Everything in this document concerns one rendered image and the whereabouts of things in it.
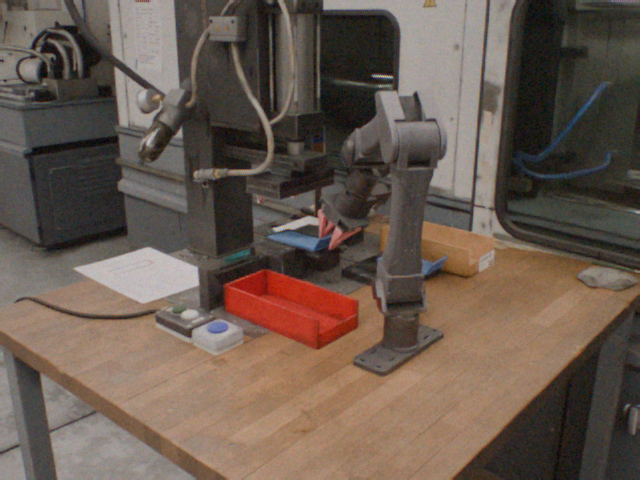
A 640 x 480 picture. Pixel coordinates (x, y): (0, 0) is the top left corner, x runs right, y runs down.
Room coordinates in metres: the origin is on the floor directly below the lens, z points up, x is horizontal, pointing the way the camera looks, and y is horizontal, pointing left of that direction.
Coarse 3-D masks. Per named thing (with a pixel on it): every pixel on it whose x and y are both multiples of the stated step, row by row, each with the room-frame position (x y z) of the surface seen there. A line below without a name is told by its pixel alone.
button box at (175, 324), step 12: (36, 300) 1.27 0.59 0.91; (72, 312) 1.20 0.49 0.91; (144, 312) 1.20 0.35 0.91; (156, 312) 1.16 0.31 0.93; (168, 312) 1.16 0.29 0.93; (204, 312) 1.16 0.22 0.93; (156, 324) 1.16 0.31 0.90; (168, 324) 1.13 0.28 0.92; (180, 324) 1.11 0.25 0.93; (192, 324) 1.10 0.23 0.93; (204, 324) 1.12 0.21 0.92; (180, 336) 1.11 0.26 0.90
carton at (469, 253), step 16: (432, 224) 1.60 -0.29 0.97; (384, 240) 1.56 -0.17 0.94; (432, 240) 1.47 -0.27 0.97; (448, 240) 1.57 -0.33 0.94; (464, 240) 1.54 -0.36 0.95; (480, 240) 1.51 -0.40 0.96; (432, 256) 1.47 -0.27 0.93; (464, 256) 1.41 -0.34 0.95; (480, 256) 1.51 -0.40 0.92; (448, 272) 1.44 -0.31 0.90; (464, 272) 1.41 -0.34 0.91
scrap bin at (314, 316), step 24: (240, 288) 1.25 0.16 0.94; (264, 288) 1.30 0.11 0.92; (288, 288) 1.26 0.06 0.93; (312, 288) 1.22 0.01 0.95; (240, 312) 1.19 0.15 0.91; (264, 312) 1.15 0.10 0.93; (288, 312) 1.11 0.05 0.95; (312, 312) 1.21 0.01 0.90; (336, 312) 1.18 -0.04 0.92; (288, 336) 1.11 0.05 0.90; (312, 336) 1.07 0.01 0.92; (336, 336) 1.10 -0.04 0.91
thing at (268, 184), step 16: (240, 144) 1.58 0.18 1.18; (256, 144) 1.57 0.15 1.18; (288, 144) 1.44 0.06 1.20; (256, 160) 1.47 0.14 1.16; (288, 160) 1.41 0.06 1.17; (304, 160) 1.38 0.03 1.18; (320, 160) 1.42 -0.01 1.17; (256, 176) 1.40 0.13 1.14; (272, 176) 1.40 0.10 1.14; (288, 176) 1.39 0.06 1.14; (304, 176) 1.40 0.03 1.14; (320, 176) 1.43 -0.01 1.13; (256, 192) 1.38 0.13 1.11; (272, 192) 1.35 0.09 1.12; (288, 192) 1.36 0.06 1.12; (304, 192) 1.39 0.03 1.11
